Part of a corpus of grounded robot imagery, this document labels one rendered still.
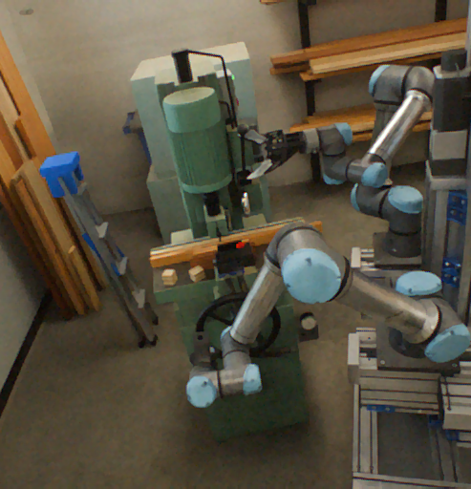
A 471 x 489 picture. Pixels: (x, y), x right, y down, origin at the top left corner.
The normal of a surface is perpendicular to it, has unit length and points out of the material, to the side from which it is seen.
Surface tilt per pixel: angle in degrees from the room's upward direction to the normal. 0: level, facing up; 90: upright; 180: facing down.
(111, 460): 0
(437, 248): 90
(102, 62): 90
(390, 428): 0
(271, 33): 90
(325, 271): 85
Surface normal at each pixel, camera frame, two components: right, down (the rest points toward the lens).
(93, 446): -0.17, -0.82
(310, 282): -0.03, 0.48
